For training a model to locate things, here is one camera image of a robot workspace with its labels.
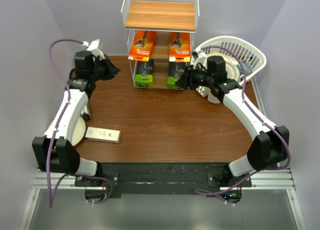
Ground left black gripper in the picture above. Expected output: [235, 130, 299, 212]
[89, 54, 120, 82]

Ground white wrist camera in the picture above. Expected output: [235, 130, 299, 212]
[82, 39, 104, 58]
[192, 48, 208, 69]

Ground blue ringed plate in basket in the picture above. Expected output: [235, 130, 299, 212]
[224, 56, 241, 83]

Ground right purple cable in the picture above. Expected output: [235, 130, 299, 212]
[194, 46, 292, 201]

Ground cream plate on table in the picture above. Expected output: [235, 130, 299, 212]
[71, 117, 87, 146]

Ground white wire wooden shelf unit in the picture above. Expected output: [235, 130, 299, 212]
[121, 0, 200, 89]

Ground purple cable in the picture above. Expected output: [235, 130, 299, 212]
[47, 39, 113, 208]
[194, 46, 292, 201]

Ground orange razor box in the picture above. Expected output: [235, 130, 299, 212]
[128, 30, 158, 62]
[169, 32, 191, 62]

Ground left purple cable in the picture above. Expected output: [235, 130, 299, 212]
[47, 39, 113, 208]

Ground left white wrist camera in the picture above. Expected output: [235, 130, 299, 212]
[82, 39, 104, 58]

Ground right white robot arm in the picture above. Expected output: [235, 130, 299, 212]
[176, 56, 291, 187]

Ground black green razor box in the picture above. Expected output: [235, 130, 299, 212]
[134, 59, 155, 88]
[167, 62, 186, 90]

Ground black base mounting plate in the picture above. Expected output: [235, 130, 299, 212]
[101, 163, 241, 198]

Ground aluminium frame rail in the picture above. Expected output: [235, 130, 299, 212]
[18, 165, 307, 230]

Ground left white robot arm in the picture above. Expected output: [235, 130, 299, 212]
[32, 48, 120, 186]

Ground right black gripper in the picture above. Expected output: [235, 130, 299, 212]
[175, 64, 214, 90]

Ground white small box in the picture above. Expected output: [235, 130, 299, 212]
[81, 104, 91, 120]

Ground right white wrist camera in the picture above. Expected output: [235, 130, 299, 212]
[192, 48, 208, 69]

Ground white plastic slatted basket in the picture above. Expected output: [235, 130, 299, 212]
[193, 35, 267, 104]

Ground grey object in basket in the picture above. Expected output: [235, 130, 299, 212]
[240, 62, 253, 76]

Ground silver grey box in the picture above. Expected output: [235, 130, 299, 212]
[84, 127, 121, 144]

